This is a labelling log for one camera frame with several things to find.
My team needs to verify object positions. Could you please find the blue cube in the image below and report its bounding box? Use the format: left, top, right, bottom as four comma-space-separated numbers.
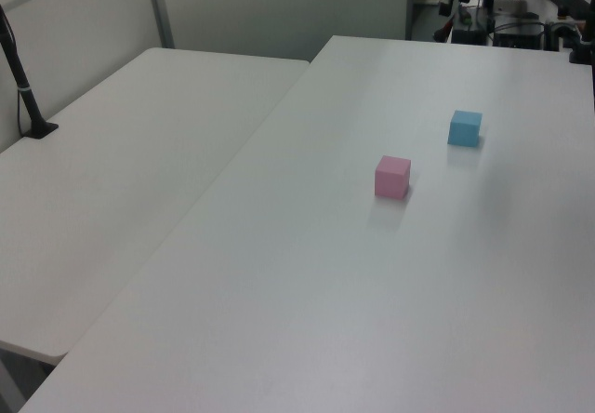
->
446, 109, 483, 149

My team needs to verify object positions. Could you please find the pink cube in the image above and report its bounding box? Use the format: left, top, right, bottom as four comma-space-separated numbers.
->
374, 153, 413, 199

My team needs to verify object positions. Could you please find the small black box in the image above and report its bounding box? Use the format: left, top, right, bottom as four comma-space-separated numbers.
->
450, 25, 487, 46

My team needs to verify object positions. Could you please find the black electronics unit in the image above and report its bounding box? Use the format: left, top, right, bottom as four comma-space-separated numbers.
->
493, 21, 546, 51

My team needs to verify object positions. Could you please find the black table clamp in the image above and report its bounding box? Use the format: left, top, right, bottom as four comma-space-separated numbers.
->
568, 12, 595, 66

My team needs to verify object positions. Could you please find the black metal bracket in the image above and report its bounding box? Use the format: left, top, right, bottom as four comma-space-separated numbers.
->
545, 20, 582, 54

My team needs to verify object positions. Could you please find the grey partition frame post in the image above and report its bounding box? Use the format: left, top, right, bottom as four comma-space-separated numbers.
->
142, 0, 176, 49

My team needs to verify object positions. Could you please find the black camera stand pole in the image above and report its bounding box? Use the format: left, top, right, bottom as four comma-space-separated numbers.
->
0, 4, 60, 141

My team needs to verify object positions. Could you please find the thin black stand cable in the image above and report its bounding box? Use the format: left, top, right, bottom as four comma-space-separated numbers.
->
15, 87, 30, 138

